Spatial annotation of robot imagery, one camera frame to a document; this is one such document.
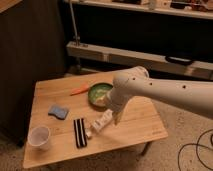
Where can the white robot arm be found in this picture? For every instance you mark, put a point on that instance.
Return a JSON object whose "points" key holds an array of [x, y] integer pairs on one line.
{"points": [[193, 96]]}

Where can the metal pole stand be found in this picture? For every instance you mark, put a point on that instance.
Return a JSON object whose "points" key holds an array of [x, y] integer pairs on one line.
{"points": [[76, 36]]}

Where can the green plate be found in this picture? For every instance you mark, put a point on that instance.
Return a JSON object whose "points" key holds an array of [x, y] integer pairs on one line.
{"points": [[97, 93]]}

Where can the black handle on beam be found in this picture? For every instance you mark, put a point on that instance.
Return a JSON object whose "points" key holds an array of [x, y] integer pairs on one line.
{"points": [[184, 62]]}

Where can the orange carrot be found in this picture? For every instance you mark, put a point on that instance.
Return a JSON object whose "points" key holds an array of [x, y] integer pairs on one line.
{"points": [[79, 90]]}

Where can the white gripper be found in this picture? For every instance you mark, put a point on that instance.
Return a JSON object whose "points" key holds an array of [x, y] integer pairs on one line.
{"points": [[116, 102]]}

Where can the long white shelf beam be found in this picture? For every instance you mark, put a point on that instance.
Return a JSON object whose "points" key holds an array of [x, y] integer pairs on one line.
{"points": [[197, 69]]}

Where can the blue sponge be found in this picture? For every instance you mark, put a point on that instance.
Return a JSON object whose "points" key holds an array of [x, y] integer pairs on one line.
{"points": [[58, 112]]}

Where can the upper white shelf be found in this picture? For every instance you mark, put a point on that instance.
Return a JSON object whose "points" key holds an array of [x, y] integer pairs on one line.
{"points": [[142, 8]]}

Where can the wooden folding table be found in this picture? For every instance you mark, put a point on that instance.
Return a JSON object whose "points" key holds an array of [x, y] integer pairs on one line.
{"points": [[140, 122]]}

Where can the white paper cup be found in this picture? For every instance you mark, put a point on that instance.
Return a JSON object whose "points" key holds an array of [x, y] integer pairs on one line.
{"points": [[39, 138]]}

